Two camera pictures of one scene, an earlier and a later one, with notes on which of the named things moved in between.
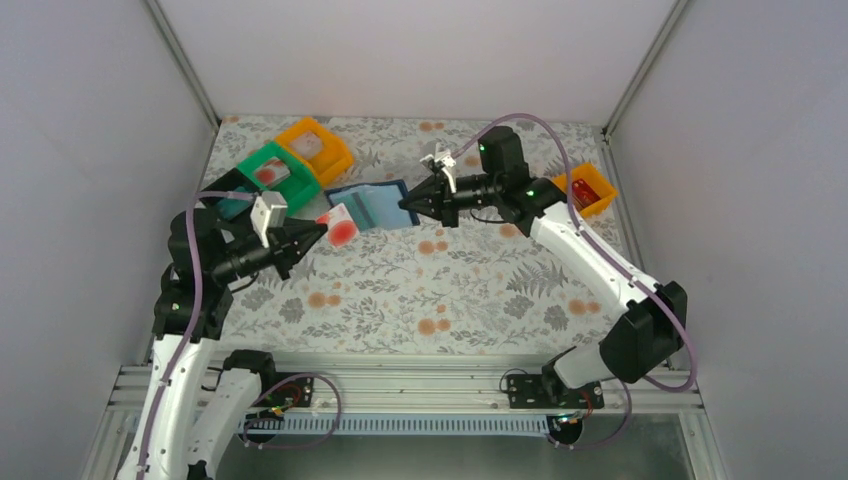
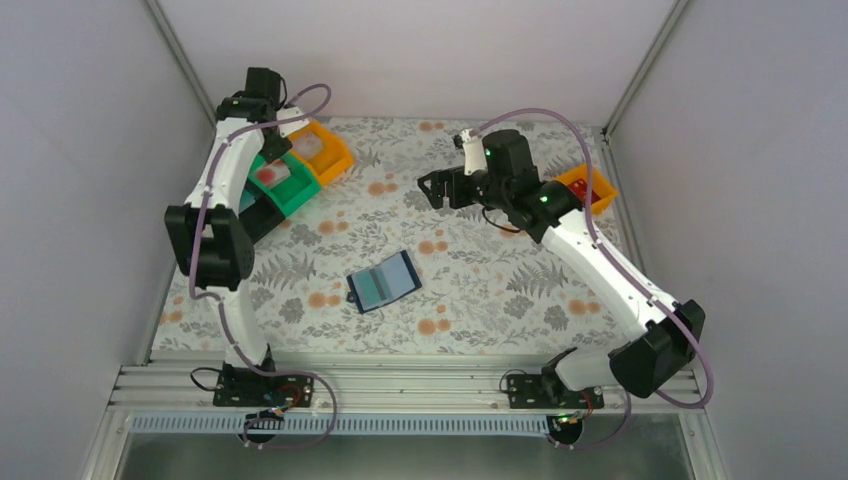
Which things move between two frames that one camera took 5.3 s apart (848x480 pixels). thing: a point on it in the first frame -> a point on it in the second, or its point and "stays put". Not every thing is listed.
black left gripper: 282,249 -> 276,145
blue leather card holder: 375,204 -> 392,279
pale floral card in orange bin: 308,144 stays put
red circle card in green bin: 272,172 stays put
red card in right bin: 583,193 stays put
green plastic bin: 299,188 stays put
